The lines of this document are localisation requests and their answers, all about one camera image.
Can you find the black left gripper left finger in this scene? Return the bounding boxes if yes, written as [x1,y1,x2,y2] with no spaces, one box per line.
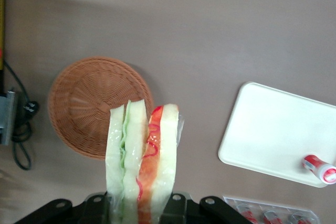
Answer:
[14,193,111,224]

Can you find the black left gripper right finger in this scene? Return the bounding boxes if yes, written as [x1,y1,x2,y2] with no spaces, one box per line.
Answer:
[159,192,245,224]

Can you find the triangle sandwich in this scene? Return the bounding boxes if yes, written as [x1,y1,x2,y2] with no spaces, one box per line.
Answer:
[104,99,185,224]

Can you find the round brown wicker basket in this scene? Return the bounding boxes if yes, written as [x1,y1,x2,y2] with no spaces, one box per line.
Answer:
[47,56,154,161]

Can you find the beige plastic tray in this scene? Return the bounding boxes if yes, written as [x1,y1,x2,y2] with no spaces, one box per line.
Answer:
[217,81,336,189]

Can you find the red cola bottle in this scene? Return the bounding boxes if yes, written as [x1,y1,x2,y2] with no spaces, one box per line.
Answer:
[261,209,279,224]
[288,212,307,224]
[237,204,254,224]

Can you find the black machine with yellow panel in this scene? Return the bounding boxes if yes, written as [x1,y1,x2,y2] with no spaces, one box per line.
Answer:
[0,0,18,146]

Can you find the clear acrylic bottle rack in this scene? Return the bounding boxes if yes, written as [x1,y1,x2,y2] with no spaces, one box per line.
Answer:
[222,195,321,224]

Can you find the red lid yogurt cup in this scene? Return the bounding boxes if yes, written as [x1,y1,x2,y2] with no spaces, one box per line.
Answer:
[301,154,336,185]

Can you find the black power cable with plug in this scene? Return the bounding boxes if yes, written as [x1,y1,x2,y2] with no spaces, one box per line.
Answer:
[2,60,40,172]

